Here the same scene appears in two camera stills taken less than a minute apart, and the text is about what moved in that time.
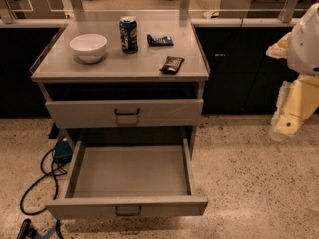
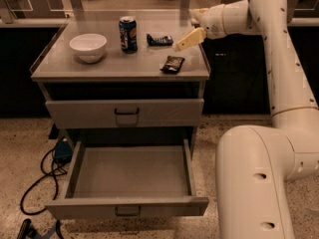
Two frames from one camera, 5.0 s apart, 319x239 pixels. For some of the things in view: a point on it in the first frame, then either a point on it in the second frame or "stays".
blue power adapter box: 63,152 stays
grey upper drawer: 165,113 stays
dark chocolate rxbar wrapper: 171,65 stays
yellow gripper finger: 279,50 → 211,19
